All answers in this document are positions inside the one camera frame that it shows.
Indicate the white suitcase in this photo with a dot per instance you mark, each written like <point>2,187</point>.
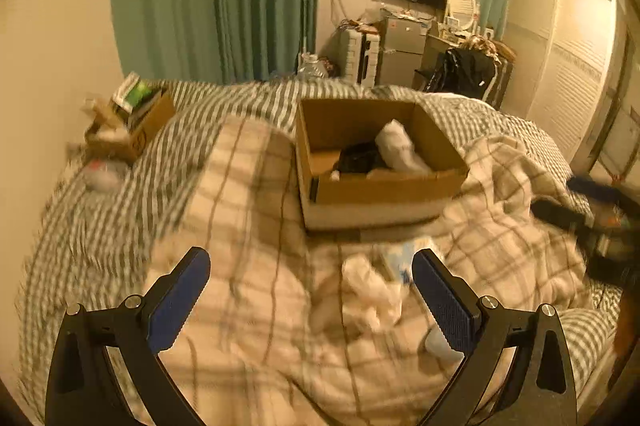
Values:
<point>356,56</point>

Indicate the white oval mirror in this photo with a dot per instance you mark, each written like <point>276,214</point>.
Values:
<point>462,6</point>

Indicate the beige plaid blanket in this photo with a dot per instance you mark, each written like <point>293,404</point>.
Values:
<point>280,306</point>

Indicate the white louvred wardrobe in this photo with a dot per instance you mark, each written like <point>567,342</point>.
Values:
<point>565,56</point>

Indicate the grey crumpled bag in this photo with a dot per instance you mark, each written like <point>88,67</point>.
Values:
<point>101,176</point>

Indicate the black bag on chair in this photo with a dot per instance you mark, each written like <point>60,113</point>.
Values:
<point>462,68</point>

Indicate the white rolled cloth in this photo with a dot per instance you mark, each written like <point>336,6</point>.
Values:
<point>400,148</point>

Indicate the white cloth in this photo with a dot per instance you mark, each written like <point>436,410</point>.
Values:
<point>400,148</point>
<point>372,291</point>

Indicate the white plastic bottle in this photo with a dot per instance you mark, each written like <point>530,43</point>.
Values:
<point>442,345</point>

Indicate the dark dressing table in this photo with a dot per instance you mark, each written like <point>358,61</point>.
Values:
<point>492,78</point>

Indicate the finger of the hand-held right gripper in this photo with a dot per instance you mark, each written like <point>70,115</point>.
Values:
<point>592,189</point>
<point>557,212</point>

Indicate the small cardboard box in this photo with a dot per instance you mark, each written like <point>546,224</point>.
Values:
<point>145,126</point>

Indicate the large cardboard box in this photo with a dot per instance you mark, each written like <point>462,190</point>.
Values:
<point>380,201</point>

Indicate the green and white packet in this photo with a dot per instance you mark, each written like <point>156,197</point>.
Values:
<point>134,93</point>

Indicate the silver mini fridge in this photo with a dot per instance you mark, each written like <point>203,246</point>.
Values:
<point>402,51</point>

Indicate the light blue patterned packet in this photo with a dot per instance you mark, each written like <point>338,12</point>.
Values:
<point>400,261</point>

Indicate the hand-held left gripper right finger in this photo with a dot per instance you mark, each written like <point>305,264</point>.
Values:
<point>442,301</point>

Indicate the black cloth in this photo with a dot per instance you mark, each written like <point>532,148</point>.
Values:
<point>361,158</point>

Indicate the pack of water bottles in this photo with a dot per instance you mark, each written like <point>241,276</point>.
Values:
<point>314,67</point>

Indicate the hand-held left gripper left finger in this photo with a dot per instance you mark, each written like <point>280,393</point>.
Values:
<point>177,301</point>

